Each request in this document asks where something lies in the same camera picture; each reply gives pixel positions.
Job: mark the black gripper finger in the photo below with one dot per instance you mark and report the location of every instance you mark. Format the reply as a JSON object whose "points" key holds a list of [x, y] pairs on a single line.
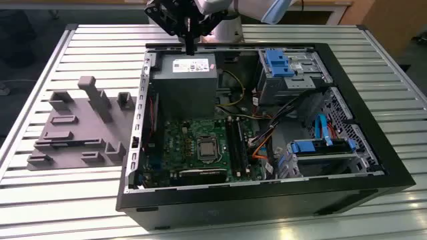
{"points": [[208, 26], [163, 22]]}

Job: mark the green RAM stick white label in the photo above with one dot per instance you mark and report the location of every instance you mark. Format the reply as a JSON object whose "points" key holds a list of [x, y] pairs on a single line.
{"points": [[66, 144]]}

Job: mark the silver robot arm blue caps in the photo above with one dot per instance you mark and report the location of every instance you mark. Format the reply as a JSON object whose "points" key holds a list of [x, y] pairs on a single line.
{"points": [[233, 6]]}

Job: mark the black RAM slot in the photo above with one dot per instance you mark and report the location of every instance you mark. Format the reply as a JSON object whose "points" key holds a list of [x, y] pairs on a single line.
{"points": [[233, 147]]}

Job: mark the RAM stick in slot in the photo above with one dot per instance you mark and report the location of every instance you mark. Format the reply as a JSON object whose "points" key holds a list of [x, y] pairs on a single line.
{"points": [[244, 157]]}

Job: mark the blue drive carrier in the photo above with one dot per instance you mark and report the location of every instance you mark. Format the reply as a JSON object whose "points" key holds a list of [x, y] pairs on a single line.
{"points": [[277, 63]]}

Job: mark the grey power supply unit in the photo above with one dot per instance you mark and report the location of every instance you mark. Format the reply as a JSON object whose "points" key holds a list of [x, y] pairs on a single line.
{"points": [[181, 95]]}

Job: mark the silver drive cage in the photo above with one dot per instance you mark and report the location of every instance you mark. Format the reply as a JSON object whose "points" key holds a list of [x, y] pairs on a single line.
{"points": [[300, 82]]}

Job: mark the black bin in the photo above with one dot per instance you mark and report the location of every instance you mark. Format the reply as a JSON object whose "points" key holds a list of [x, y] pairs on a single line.
{"points": [[16, 37]]}

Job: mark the grey parts rack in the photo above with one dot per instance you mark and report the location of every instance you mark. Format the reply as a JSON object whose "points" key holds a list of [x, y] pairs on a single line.
{"points": [[86, 125]]}

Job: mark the silver CPU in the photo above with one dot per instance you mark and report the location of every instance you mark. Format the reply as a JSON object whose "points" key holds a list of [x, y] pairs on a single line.
{"points": [[207, 149]]}

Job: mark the green motherboard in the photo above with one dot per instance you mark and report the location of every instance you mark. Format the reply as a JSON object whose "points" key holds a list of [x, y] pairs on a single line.
{"points": [[176, 150]]}

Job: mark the grey metal foot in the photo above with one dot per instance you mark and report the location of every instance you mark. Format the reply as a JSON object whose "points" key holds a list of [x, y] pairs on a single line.
{"points": [[4, 88]]}

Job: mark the wooden cabinet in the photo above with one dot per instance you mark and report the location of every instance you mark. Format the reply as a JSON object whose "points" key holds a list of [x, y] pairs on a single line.
{"points": [[393, 25]]}

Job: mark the hard disk in blue carrier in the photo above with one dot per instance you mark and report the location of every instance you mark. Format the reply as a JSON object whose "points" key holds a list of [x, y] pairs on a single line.
{"points": [[304, 147]]}

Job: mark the black graphics card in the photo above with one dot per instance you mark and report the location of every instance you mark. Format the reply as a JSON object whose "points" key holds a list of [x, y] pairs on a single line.
{"points": [[200, 178]]}

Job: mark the silver disk bay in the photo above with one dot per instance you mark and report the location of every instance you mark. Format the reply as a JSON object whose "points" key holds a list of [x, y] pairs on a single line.
{"points": [[327, 156]]}

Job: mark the black chair base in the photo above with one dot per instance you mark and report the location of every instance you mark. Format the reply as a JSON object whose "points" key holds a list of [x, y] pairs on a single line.
{"points": [[421, 38]]}

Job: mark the black PC case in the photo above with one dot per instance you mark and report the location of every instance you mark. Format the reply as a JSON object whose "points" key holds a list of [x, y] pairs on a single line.
{"points": [[233, 207]]}

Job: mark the white frame desk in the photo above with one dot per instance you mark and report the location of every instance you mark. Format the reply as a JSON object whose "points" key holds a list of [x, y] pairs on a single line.
{"points": [[335, 11]]}

